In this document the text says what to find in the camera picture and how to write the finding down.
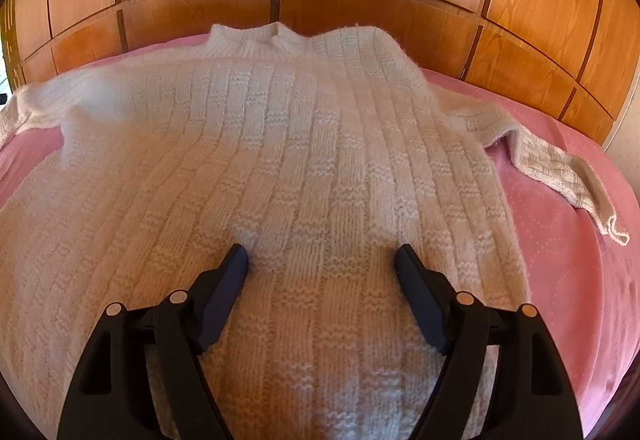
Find pink bedspread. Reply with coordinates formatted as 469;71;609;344
0;32;640;440

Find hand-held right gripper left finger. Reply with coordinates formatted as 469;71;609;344
57;244;249;440

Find white knitted towel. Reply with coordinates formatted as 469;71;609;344
0;21;630;440

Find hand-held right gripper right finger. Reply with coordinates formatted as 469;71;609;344
395;244;583;440

